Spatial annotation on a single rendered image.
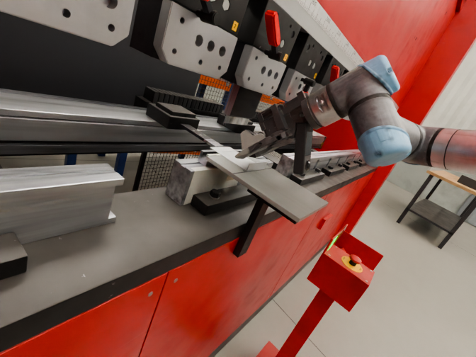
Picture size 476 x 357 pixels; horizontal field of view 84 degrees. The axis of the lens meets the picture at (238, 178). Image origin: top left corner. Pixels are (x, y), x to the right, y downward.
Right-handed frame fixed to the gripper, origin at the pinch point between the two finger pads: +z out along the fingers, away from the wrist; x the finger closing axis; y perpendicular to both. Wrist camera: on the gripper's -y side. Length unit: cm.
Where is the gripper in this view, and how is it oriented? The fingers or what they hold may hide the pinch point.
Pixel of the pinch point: (247, 157)
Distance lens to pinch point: 67.6
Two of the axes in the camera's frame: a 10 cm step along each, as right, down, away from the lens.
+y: -3.4, -9.3, 1.2
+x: -5.8, 1.0, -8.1
